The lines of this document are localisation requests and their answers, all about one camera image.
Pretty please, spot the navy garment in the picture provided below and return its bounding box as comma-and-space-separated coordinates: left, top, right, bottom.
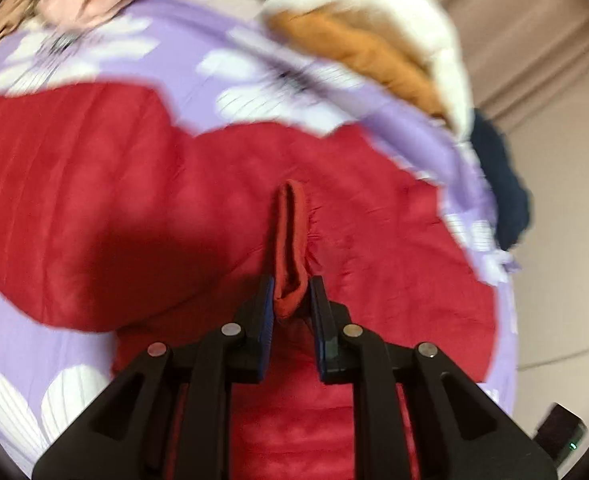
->
467, 110, 532, 251

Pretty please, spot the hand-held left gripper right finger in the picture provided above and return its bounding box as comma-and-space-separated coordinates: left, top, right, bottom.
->
309, 275, 559, 480

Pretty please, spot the white fleece garment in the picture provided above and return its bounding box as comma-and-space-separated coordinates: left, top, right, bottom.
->
262, 0, 475, 138

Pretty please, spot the purple floral bedsheet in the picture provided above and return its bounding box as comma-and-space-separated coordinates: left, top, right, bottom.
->
0, 0, 530, 480

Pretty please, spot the red puffer jacket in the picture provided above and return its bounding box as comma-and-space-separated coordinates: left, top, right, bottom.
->
0, 81, 497, 480

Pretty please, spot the orange garment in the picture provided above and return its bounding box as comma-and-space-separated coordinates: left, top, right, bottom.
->
267, 5, 447, 118

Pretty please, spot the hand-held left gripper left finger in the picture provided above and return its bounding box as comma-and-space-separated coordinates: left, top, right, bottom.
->
32, 275, 278, 480

